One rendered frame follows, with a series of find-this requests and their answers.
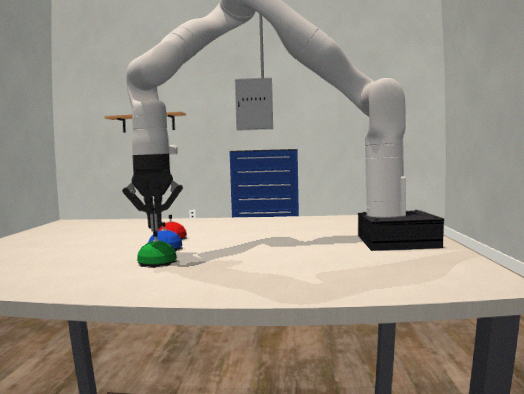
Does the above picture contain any green dome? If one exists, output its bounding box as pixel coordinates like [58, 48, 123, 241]
[137, 232, 177, 268]

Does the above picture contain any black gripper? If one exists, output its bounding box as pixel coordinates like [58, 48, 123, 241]
[122, 154, 183, 232]

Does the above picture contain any red dome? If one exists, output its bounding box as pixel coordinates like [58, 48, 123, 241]
[165, 215, 187, 240]

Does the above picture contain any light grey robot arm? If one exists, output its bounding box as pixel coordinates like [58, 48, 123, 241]
[126, 0, 406, 217]

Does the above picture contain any blue bell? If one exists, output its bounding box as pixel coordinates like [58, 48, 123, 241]
[148, 222, 183, 251]

